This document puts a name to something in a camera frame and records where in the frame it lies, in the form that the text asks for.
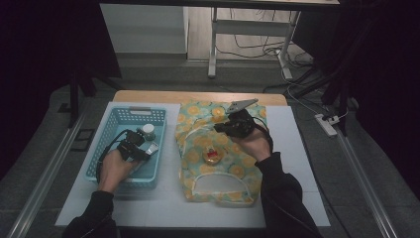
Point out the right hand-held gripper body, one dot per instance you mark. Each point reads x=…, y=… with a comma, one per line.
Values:
x=239, y=122

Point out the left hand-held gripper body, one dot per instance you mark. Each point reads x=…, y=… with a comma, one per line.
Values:
x=130, y=145

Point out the white tube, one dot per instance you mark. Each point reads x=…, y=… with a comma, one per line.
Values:
x=152, y=148

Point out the blue plastic basket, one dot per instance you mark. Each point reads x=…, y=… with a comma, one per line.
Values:
x=155, y=167

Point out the small jar white lid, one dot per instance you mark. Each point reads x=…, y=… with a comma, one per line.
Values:
x=149, y=131

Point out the orange floral tote bag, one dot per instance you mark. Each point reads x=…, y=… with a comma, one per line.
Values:
x=201, y=139

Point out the round yellow tin red label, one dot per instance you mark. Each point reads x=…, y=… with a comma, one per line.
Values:
x=212, y=156

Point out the person's right hand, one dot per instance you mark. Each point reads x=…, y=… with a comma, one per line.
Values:
x=256, y=145

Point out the person's left hand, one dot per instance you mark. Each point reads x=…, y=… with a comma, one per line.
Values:
x=114, y=172

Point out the white table mat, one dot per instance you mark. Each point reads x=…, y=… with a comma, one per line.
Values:
x=297, y=155

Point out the white power strip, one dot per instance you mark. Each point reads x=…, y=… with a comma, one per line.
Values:
x=325, y=125

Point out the black tripod stand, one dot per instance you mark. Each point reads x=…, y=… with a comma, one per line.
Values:
x=341, y=99

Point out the white cabinet panel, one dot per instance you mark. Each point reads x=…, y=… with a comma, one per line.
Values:
x=142, y=29

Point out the white desk frame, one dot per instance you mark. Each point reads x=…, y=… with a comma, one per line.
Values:
x=251, y=27

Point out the aluminium rail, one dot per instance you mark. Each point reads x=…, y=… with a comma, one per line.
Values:
x=43, y=185
x=363, y=185

